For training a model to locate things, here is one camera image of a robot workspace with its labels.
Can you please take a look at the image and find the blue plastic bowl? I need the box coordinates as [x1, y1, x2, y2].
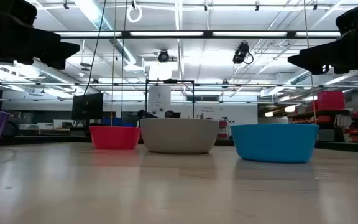
[230, 124, 320, 164]

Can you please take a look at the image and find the black metal frame rig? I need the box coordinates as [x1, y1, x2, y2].
[144, 78, 196, 119]

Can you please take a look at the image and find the yellow hanging rope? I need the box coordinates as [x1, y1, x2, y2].
[302, 0, 318, 126]

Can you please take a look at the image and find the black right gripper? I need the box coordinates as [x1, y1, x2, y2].
[287, 29, 358, 76]

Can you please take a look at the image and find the red storage bin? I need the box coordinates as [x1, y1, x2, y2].
[314, 90, 346, 111]

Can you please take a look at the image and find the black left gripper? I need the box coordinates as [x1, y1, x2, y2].
[0, 21, 81, 70]

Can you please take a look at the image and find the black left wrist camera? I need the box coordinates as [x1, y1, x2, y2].
[0, 0, 38, 26]

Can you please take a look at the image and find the black computer monitor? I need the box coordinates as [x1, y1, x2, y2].
[71, 92, 104, 121]

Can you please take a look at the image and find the round black ceiling camera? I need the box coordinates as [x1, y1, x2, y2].
[157, 49, 171, 63]

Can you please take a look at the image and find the thin black hanging cable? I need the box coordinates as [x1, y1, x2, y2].
[121, 0, 129, 119]

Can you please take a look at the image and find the white hanging ring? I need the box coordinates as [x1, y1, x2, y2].
[126, 6, 144, 24]

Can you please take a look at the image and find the large grey bowl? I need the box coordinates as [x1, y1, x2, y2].
[139, 118, 220, 155]

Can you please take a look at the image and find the red plastic bowl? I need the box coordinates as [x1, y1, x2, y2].
[89, 125, 142, 151]

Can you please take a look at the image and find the white pillar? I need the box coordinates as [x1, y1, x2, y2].
[147, 85, 172, 119]

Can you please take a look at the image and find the black ceiling camera with cable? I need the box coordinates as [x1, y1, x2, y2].
[232, 41, 255, 66]

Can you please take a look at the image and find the storage shelf with red bins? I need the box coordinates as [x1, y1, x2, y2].
[287, 108, 358, 143]

